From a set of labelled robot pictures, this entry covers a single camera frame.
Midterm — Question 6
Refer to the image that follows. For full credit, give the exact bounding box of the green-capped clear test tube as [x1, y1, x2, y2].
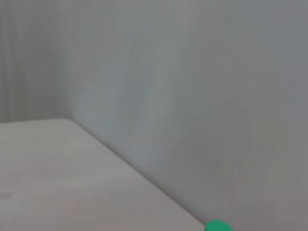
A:
[204, 218, 234, 231]

